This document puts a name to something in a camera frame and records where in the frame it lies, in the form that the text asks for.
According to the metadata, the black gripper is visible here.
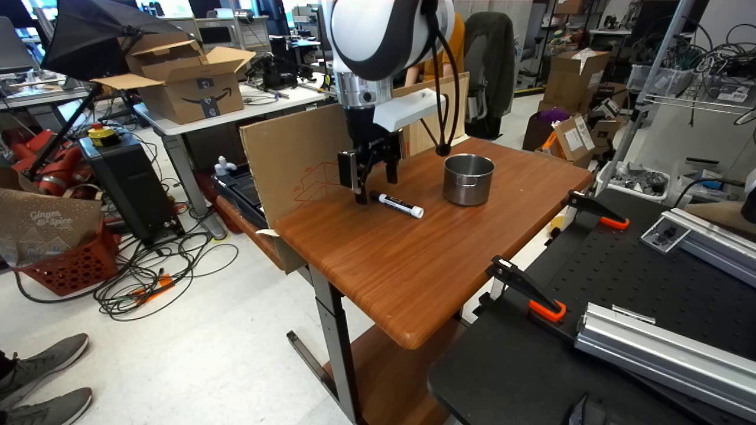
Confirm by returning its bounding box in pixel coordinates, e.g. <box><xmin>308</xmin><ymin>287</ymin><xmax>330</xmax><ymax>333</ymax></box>
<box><xmin>337</xmin><ymin>110</ymin><xmax>401</xmax><ymax>203</ymax></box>

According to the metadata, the black and white marker pen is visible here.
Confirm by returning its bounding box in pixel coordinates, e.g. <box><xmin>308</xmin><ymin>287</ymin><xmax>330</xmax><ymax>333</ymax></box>
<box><xmin>377</xmin><ymin>195</ymin><xmax>424</xmax><ymax>221</ymax></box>

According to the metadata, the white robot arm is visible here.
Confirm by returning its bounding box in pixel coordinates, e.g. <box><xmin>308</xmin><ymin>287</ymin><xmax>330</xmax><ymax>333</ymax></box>
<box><xmin>326</xmin><ymin>0</ymin><xmax>457</xmax><ymax>203</ymax></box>

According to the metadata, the silver metal pot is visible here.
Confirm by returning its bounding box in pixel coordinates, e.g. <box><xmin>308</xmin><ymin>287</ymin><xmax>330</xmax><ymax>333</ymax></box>
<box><xmin>444</xmin><ymin>153</ymin><xmax>494</xmax><ymax>209</ymax></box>

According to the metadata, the cardboard panel on table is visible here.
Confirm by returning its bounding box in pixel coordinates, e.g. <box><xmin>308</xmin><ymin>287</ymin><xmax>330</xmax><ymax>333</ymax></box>
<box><xmin>239</xmin><ymin>105</ymin><xmax>351</xmax><ymax>227</ymax></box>

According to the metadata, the open cardboard box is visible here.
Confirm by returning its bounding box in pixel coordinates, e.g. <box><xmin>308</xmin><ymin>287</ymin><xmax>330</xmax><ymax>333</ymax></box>
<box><xmin>98</xmin><ymin>41</ymin><xmax>254</xmax><ymax>123</ymax></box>

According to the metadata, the orange black clamp left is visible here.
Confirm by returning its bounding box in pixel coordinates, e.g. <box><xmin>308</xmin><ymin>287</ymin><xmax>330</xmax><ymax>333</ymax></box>
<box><xmin>486</xmin><ymin>258</ymin><xmax>567</xmax><ymax>325</ymax></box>

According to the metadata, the orange black clamp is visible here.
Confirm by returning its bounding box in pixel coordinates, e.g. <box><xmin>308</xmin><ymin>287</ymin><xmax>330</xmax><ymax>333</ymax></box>
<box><xmin>567</xmin><ymin>192</ymin><xmax>630</xmax><ymax>231</ymax></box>
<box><xmin>486</xmin><ymin>258</ymin><xmax>567</xmax><ymax>325</ymax></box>

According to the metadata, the black control box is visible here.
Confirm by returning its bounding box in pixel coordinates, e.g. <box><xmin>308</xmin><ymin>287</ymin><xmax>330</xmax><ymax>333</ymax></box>
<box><xmin>79</xmin><ymin>123</ymin><xmax>181</xmax><ymax>245</ymax></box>

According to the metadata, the black perforated board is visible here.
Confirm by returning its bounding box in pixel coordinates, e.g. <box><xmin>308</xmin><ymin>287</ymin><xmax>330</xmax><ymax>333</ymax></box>
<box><xmin>428</xmin><ymin>188</ymin><xmax>756</xmax><ymax>425</ymax></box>

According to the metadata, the orange black clamp right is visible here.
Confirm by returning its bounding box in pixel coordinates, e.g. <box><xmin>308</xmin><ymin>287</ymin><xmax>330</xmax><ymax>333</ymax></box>
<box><xmin>567</xmin><ymin>192</ymin><xmax>630</xmax><ymax>231</ymax></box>

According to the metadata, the red plastic basket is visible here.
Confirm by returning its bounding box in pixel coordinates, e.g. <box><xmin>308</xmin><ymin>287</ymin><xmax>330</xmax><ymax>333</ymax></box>
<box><xmin>24</xmin><ymin>230</ymin><xmax>118</xmax><ymax>296</ymax></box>

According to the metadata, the grey shoe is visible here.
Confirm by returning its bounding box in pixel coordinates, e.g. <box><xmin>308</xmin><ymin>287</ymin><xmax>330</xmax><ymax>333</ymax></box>
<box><xmin>0</xmin><ymin>333</ymin><xmax>90</xmax><ymax>408</ymax></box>

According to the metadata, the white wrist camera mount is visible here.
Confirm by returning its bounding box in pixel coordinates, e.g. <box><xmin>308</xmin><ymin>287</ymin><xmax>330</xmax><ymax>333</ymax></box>
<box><xmin>372</xmin><ymin>87</ymin><xmax>445</xmax><ymax>132</ymax></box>

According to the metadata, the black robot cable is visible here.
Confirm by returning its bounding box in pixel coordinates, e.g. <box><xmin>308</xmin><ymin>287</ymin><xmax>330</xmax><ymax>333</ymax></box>
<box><xmin>419</xmin><ymin>0</ymin><xmax>462</xmax><ymax>159</ymax></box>

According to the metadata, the aluminium extrusion rail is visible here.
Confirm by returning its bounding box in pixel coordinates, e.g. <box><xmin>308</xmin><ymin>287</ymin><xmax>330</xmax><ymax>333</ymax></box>
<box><xmin>574</xmin><ymin>302</ymin><xmax>756</xmax><ymax>421</ymax></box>

